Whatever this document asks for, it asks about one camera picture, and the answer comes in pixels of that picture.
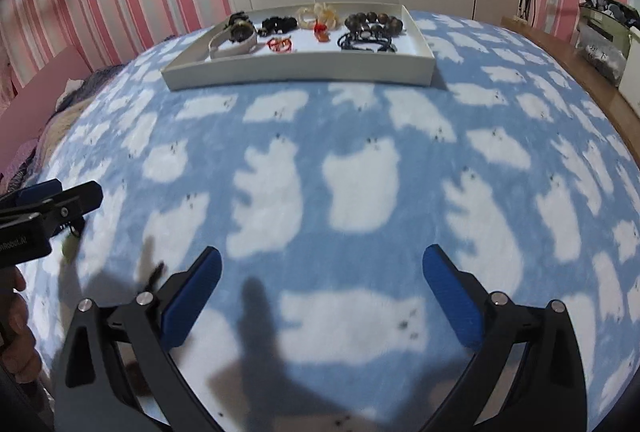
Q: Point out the red orange small ornament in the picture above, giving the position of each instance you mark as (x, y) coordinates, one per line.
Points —
(321, 32)

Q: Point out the wooden desk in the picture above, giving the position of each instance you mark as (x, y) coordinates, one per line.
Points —
(565, 57)

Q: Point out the clear bag of small parts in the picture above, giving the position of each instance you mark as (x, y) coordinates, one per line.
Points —
(600, 49)

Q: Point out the white shallow tray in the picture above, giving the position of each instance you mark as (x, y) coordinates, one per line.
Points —
(300, 64)

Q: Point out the black scrunchie with charm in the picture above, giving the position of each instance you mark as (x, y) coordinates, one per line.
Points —
(275, 26)

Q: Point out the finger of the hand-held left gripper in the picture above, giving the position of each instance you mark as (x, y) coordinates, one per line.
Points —
(37, 193)
(75, 202)

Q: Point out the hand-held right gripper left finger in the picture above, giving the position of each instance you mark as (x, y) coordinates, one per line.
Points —
(195, 297)

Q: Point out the person's left hand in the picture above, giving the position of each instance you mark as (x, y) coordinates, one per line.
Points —
(20, 337)

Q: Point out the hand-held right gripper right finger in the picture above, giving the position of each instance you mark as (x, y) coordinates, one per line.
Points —
(450, 299)

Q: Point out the white box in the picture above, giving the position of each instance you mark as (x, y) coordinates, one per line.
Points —
(632, 57)

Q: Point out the blue blanket with white bears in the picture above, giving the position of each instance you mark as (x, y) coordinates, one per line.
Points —
(320, 137)

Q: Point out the green storage box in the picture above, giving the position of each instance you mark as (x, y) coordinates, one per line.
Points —
(607, 9)

